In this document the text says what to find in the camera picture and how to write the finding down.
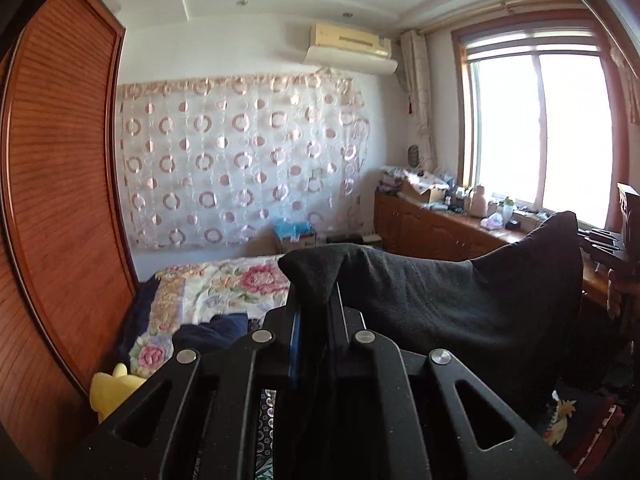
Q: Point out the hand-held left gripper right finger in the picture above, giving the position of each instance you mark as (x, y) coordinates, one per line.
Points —
(350, 360)

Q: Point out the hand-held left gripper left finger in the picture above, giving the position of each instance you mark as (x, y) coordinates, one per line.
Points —
(295, 355)

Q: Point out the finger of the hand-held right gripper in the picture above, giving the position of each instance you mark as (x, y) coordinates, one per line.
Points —
(600, 235)
(600, 247)

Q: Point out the black printed t-shirt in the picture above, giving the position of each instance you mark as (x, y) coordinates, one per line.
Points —
(450, 300)

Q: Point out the person's right hand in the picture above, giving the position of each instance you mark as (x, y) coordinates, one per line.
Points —
(615, 292)

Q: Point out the navy cloth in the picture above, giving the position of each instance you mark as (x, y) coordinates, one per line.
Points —
(210, 332)

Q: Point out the green-capped bottle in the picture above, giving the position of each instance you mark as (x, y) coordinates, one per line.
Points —
(508, 211)

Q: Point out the floral quilt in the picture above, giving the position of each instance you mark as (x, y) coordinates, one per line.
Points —
(215, 290)

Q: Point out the pale purple plastic bag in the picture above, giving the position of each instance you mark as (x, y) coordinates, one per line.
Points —
(492, 221)

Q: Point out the blue tissue box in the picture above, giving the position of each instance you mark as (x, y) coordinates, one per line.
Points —
(295, 235)

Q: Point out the wooden framed window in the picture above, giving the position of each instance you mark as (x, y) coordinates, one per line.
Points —
(540, 130)

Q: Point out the white jug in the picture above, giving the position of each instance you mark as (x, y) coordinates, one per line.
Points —
(478, 202)

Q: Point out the long wooden cabinet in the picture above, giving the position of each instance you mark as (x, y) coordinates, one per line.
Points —
(430, 230)

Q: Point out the dark floral cushion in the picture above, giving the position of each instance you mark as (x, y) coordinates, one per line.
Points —
(585, 425)

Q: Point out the open cardboard box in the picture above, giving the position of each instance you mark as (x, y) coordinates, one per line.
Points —
(425, 191)

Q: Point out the yellow plush toy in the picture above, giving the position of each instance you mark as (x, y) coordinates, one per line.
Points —
(117, 392)

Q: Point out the circle-print sheer curtain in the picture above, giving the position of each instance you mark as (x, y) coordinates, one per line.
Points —
(240, 160)

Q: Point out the patterned window curtain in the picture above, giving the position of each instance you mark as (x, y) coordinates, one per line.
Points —
(419, 95)

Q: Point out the wooden slatted wardrobe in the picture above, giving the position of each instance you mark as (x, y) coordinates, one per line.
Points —
(65, 185)

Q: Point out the white box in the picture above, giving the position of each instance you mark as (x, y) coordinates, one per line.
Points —
(110, 1)

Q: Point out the dark oval wall object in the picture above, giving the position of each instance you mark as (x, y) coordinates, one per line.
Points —
(413, 155)

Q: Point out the wall air conditioner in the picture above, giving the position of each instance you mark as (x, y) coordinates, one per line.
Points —
(350, 50)

